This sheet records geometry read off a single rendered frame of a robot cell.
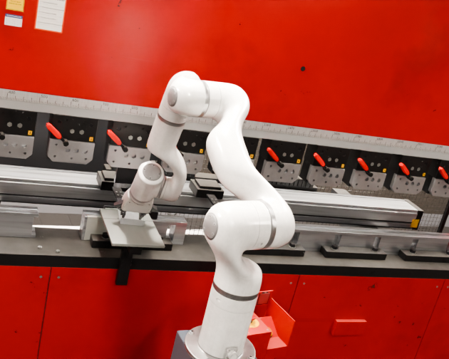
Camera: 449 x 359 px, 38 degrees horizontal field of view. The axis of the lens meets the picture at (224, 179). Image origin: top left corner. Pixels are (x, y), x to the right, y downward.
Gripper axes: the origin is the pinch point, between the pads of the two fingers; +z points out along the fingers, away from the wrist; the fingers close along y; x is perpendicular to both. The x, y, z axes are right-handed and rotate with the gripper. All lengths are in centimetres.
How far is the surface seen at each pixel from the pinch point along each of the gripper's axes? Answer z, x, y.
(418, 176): -5, -29, -119
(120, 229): -2.7, 7.5, 4.2
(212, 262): 11.4, 11.0, -33.0
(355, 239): 19, -8, -99
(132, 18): -47, -46, 11
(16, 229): 11.5, 5.5, 38.1
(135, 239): -7.1, 12.8, -0.3
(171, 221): 10.5, -3.4, -16.7
